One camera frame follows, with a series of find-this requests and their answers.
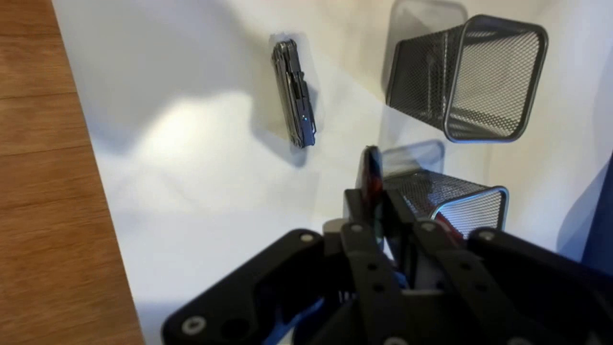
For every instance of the patterned rectangular object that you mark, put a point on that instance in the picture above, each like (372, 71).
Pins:
(371, 179)

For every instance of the folded gray multi-tool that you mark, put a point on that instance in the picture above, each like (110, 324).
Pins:
(295, 93)

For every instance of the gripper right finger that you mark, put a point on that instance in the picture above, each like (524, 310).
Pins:
(517, 282)

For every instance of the small gray mesh pen holder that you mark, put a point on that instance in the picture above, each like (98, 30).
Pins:
(452, 201)

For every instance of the large gray mesh pen holder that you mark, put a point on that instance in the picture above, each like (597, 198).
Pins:
(471, 79)

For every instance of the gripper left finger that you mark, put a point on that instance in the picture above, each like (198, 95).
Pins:
(268, 282)

